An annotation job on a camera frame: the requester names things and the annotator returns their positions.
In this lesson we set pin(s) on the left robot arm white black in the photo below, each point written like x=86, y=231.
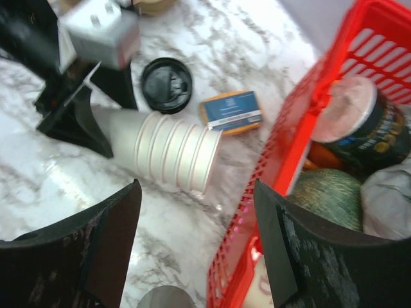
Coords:
x=29, y=33

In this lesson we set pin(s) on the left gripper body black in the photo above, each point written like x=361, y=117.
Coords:
x=116, y=84

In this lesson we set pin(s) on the dark noodle cup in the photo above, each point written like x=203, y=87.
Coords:
x=361, y=127

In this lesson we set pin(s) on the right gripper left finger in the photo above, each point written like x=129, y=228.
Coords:
x=80, y=261

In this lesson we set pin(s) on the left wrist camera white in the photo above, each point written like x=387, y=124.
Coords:
x=102, y=32

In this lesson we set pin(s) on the grey metal straw holder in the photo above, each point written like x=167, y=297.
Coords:
x=166, y=297

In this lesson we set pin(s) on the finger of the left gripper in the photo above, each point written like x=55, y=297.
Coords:
x=65, y=106

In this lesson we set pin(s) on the white paper cup stack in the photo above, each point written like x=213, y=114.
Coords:
x=159, y=147

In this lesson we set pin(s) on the red plastic basket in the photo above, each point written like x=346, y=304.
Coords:
x=374, y=41

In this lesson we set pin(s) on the blue orange sponge pack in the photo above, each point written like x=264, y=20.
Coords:
x=232, y=112

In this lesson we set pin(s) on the black coffee cup lid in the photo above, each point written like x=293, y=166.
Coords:
x=166, y=85

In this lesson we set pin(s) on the grey white plastic bag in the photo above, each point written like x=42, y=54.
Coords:
x=386, y=201

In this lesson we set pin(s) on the cardboard cup carrier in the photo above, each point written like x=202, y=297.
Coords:
x=152, y=7

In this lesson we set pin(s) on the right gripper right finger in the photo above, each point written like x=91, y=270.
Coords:
x=312, y=262

